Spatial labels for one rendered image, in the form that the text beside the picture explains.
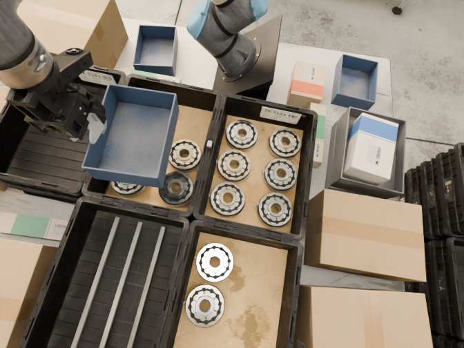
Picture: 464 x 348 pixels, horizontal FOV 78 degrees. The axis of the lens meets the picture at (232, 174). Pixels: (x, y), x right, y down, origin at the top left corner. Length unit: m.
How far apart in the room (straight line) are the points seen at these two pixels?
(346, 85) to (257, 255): 0.82
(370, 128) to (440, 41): 2.02
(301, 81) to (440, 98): 1.59
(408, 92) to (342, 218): 1.72
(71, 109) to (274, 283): 0.65
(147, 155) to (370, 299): 0.66
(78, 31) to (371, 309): 1.22
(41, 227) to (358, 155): 0.99
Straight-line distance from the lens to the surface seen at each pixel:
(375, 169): 0.96
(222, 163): 0.87
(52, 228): 1.05
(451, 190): 1.58
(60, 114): 0.54
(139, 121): 0.71
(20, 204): 1.19
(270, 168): 0.88
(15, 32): 0.45
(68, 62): 0.57
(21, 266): 0.91
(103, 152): 0.70
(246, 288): 0.85
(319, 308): 0.82
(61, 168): 1.01
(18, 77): 0.48
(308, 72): 1.21
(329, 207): 0.90
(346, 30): 2.65
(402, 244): 0.98
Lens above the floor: 1.67
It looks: 70 degrees down
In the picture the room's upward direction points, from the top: 10 degrees clockwise
